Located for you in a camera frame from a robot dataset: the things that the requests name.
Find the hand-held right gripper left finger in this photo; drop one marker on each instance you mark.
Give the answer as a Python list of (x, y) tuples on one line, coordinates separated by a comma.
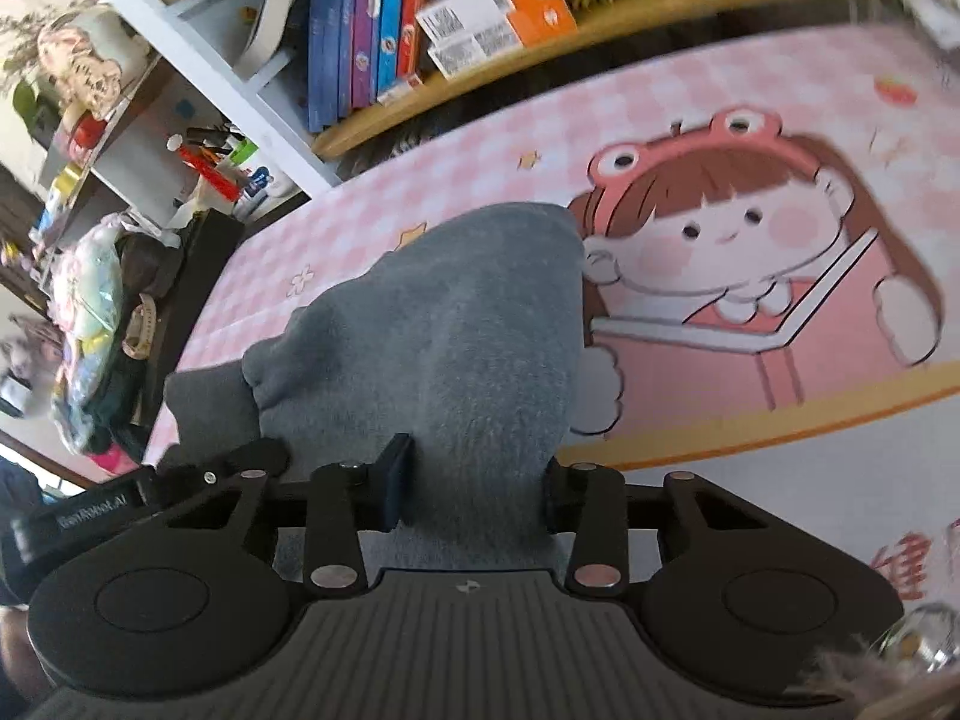
[(394, 480)]

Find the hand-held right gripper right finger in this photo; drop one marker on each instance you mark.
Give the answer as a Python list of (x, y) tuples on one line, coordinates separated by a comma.
[(581, 487)]

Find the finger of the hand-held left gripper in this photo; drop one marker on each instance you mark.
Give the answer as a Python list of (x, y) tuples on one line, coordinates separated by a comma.
[(225, 461)]

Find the grey fleece pants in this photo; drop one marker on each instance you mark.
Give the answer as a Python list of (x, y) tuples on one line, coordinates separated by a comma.
[(465, 330)]

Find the dark green cloth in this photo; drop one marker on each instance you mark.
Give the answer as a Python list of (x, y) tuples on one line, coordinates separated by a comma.
[(116, 405)]

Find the pink wristwatch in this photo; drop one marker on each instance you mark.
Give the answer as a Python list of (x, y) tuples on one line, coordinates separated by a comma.
[(139, 326)]

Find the clear plastic bag of toys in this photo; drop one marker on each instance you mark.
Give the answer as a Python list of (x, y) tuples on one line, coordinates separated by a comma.
[(86, 300)]

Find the white tissue paper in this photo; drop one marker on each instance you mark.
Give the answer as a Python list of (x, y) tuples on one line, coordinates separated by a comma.
[(161, 221)]

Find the white canister with green lid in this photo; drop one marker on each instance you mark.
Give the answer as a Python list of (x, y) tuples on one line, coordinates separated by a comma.
[(259, 180)]

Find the red tassel ornament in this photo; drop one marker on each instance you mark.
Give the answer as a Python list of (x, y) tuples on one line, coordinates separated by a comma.
[(210, 169)]

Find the bunch of pens and pencils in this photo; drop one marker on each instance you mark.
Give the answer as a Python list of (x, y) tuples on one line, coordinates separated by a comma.
[(217, 139)]

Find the red round doll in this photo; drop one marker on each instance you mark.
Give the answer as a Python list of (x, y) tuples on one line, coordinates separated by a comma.
[(88, 129)]

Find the pink checked cartoon mat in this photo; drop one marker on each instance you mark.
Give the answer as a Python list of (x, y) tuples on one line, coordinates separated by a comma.
[(750, 90)]

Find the thick white paperback book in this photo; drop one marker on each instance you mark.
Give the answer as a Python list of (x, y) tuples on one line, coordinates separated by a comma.
[(270, 22)]

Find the row of colourful books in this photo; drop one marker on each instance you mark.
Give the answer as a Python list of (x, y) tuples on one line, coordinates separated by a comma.
[(352, 30)]

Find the wooden bookshelf with white frame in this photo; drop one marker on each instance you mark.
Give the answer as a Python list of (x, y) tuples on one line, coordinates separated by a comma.
[(247, 90)]

